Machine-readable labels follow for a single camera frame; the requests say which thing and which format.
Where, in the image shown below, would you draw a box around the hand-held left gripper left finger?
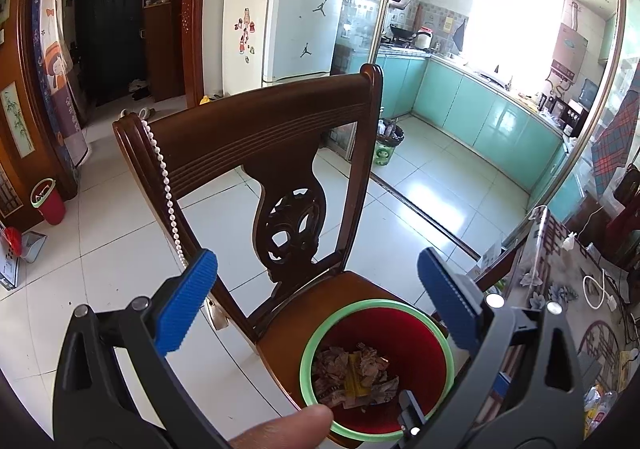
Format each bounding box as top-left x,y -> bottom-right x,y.
52,248 -> 231,449

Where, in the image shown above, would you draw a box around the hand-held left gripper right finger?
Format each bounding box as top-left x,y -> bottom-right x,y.
400,247 -> 586,449

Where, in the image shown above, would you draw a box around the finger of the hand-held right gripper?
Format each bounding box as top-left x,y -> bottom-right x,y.
399,391 -> 426,437

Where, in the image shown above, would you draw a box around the clear plastic wrapper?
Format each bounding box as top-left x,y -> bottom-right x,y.
367,375 -> 401,405

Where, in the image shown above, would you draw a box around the red bin with green rim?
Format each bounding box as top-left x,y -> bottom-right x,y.
300,299 -> 455,447

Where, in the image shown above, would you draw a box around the yellow snack wrapper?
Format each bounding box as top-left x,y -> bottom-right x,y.
347,351 -> 375,398

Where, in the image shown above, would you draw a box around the pile of brown scraps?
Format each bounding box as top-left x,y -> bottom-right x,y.
312,341 -> 401,412

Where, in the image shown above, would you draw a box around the green cartoon trash bin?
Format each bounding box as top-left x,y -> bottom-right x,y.
375,123 -> 405,165

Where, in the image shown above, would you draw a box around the person's left hand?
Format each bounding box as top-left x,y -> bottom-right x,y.
229,404 -> 333,449

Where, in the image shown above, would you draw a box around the floral tablecloth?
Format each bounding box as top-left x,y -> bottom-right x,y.
470,206 -> 640,430

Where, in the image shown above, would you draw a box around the grey dustpan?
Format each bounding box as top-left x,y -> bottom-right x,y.
15,231 -> 48,262

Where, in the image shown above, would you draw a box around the small red lidded bin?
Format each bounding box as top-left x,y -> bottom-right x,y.
31,178 -> 67,226

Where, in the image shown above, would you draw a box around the dark wooden carved chair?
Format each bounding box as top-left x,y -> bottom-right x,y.
112,63 -> 506,410

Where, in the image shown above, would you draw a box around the teal kitchen cabinets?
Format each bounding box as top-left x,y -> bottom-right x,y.
375,52 -> 568,190

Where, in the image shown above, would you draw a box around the black countertop appliance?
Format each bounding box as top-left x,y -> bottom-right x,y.
562,99 -> 588,135

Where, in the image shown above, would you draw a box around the plaid cloth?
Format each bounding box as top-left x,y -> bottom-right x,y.
590,96 -> 640,175

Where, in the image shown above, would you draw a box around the wooden shoe cabinet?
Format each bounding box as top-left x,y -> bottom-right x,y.
142,0 -> 186,102

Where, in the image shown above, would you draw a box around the bamboo picture panel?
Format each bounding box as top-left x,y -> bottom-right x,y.
0,82 -> 35,152

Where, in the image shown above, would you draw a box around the cartoon printed banner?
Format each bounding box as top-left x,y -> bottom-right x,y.
32,0 -> 91,170

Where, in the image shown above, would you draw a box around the black entrance door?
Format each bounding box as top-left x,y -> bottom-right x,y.
75,0 -> 148,107

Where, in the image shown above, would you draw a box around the glass sliding door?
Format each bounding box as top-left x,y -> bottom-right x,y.
330,0 -> 406,80

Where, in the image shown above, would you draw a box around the white refrigerator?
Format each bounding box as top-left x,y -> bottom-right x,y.
222,0 -> 351,97

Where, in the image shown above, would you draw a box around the white pearl bead string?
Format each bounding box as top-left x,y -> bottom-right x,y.
141,119 -> 190,270

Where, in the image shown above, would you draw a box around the white charging cable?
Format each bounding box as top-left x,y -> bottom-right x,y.
560,202 -> 619,311

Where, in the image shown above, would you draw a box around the wall water heater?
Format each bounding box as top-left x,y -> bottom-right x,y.
550,24 -> 588,80

